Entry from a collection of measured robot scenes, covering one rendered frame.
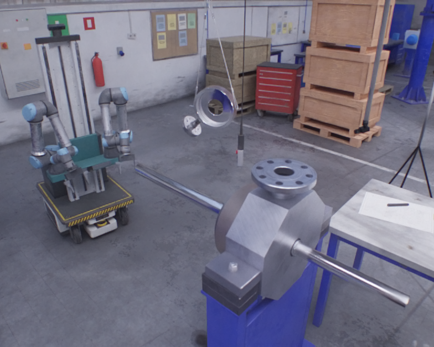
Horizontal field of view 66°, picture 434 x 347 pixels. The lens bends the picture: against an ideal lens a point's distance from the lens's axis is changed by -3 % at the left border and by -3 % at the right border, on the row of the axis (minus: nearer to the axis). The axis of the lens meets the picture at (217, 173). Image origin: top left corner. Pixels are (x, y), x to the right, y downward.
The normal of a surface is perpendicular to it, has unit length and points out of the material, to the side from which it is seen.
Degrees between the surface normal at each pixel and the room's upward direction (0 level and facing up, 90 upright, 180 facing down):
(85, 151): 90
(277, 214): 45
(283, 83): 90
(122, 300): 0
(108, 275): 0
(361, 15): 90
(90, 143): 90
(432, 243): 0
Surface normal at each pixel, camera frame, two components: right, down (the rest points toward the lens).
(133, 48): 0.72, 0.32
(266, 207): -0.48, -0.39
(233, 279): 0.00, -0.89
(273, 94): -0.42, 0.42
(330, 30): -0.69, 0.33
